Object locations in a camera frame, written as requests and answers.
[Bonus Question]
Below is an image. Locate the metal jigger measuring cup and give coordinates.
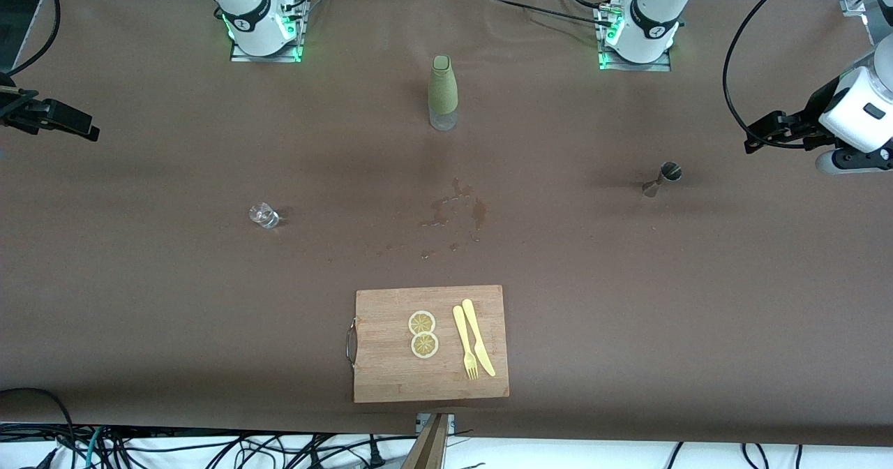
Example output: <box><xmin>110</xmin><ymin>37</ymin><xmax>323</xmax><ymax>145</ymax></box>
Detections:
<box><xmin>642</xmin><ymin>162</ymin><xmax>682</xmax><ymax>198</ymax></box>

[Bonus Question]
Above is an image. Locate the brown table cover sheet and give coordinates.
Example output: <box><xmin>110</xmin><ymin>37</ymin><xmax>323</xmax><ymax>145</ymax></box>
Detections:
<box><xmin>0</xmin><ymin>0</ymin><xmax>893</xmax><ymax>449</ymax></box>

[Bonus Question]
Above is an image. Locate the green sleeved glass bottle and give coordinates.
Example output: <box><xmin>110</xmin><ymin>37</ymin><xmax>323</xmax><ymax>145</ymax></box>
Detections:
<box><xmin>428</xmin><ymin>54</ymin><xmax>459</xmax><ymax>132</ymax></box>

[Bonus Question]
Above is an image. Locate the yellow plastic knife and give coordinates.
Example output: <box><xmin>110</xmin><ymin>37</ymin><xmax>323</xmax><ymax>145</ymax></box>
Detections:
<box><xmin>462</xmin><ymin>299</ymin><xmax>497</xmax><ymax>378</ymax></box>

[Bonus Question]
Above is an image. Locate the yellow plastic fork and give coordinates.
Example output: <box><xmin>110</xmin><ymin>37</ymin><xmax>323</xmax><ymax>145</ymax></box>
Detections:
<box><xmin>453</xmin><ymin>305</ymin><xmax>479</xmax><ymax>380</ymax></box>

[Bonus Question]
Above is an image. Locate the wooden cutting board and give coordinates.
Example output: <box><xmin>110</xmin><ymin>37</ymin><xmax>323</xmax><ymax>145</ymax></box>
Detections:
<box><xmin>347</xmin><ymin>285</ymin><xmax>510</xmax><ymax>404</ymax></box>

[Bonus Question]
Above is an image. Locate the wooden beam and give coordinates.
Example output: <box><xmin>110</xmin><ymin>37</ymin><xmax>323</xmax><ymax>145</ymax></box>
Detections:
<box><xmin>401</xmin><ymin>413</ymin><xmax>451</xmax><ymax>469</ymax></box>

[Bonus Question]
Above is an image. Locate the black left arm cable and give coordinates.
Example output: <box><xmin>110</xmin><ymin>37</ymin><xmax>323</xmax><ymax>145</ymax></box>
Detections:
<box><xmin>723</xmin><ymin>0</ymin><xmax>838</xmax><ymax>149</ymax></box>

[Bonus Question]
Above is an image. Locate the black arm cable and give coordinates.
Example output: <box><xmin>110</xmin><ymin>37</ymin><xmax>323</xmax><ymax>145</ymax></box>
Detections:
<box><xmin>723</xmin><ymin>0</ymin><xmax>838</xmax><ymax>149</ymax></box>
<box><xmin>0</xmin><ymin>0</ymin><xmax>62</xmax><ymax>79</ymax></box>

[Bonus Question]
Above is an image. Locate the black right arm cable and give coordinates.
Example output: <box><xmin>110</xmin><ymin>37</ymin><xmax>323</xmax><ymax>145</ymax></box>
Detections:
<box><xmin>0</xmin><ymin>0</ymin><xmax>62</xmax><ymax>79</ymax></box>

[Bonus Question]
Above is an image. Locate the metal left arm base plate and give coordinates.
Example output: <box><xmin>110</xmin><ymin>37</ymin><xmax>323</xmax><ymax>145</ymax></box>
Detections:
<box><xmin>596</xmin><ymin>5</ymin><xmax>672</xmax><ymax>72</ymax></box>

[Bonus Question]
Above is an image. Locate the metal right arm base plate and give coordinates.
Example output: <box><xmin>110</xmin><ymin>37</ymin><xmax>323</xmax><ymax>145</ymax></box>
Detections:
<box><xmin>230</xmin><ymin>0</ymin><xmax>309</xmax><ymax>64</ymax></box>

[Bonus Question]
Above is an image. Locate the thick black floor cable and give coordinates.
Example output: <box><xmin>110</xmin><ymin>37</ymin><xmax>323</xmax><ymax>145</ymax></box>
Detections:
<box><xmin>0</xmin><ymin>387</ymin><xmax>77</xmax><ymax>469</ymax></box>

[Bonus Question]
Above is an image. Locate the teal floor cable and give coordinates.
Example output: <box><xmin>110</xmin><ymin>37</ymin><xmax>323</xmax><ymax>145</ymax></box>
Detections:
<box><xmin>84</xmin><ymin>426</ymin><xmax>105</xmax><ymax>469</ymax></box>

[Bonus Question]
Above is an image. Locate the metal table bracket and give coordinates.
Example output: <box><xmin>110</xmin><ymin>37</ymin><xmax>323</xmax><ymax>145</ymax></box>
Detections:
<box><xmin>417</xmin><ymin>413</ymin><xmax>456</xmax><ymax>436</ymax></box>

